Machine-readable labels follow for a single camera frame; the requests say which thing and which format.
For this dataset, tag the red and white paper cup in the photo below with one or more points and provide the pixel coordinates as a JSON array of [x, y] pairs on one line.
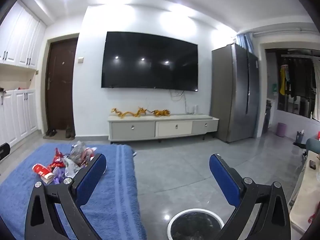
[[42, 170]]

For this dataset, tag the brown entrance door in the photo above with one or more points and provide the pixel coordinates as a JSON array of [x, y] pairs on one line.
[[61, 80]]

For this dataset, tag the clear plastic bag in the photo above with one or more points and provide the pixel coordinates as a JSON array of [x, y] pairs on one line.
[[80, 152]]

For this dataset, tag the blue striped curtain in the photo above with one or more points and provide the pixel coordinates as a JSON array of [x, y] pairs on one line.
[[245, 42]]

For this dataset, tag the grey bin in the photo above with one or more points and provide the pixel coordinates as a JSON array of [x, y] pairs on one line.
[[300, 137]]

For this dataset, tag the beige table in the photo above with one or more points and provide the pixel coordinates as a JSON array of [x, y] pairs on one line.
[[307, 192]]

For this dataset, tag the grey and white television stand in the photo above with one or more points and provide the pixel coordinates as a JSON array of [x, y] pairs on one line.
[[135, 128]]

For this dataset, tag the white router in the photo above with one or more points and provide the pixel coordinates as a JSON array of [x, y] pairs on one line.
[[193, 110]]

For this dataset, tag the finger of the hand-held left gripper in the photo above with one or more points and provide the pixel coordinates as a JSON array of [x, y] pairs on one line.
[[4, 151]]

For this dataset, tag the black shoe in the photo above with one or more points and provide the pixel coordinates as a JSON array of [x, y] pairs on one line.
[[48, 133], [54, 132]]

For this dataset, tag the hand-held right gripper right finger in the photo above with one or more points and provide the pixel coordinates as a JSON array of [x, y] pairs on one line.
[[225, 180]]

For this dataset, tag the white rimmed black trash bin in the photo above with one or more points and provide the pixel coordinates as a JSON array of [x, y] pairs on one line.
[[190, 226]]

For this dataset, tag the red chip snack bag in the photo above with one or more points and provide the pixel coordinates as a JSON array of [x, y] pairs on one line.
[[57, 158]]

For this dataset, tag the black wall television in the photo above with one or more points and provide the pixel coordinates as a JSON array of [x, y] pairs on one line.
[[150, 60]]

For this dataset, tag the teal chair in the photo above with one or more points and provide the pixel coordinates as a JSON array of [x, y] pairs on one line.
[[312, 145]]

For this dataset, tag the purple bin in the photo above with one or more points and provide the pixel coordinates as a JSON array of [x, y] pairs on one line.
[[282, 130]]

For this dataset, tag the grey steel refrigerator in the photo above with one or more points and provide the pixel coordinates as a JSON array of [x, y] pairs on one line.
[[232, 92]]

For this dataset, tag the purple wrapper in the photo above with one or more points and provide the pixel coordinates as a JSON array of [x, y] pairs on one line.
[[57, 176]]

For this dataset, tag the white wall cabinets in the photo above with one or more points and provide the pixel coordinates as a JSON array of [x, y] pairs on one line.
[[20, 37]]

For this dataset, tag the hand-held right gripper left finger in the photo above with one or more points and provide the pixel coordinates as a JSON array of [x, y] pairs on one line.
[[91, 177]]

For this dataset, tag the white base cabinets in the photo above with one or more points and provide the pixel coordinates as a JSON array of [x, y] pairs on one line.
[[20, 115]]

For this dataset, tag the brown shoe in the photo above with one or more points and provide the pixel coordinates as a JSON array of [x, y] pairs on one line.
[[67, 132], [72, 132]]

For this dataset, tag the green wall sign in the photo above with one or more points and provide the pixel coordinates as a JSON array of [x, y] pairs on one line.
[[274, 89]]

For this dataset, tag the golden dragon figurine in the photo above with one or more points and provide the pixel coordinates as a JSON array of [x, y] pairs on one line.
[[122, 113], [141, 112], [161, 113]]

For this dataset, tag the silver crumpled wrapper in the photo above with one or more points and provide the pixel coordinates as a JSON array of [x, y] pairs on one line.
[[71, 167]]

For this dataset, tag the grey doormat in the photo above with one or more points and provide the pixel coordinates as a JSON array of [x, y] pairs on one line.
[[61, 137]]

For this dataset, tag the yellow hanging garment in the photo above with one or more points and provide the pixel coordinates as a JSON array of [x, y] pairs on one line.
[[283, 82]]

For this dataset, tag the blue fluffy blanket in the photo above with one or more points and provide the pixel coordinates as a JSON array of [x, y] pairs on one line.
[[115, 192]]

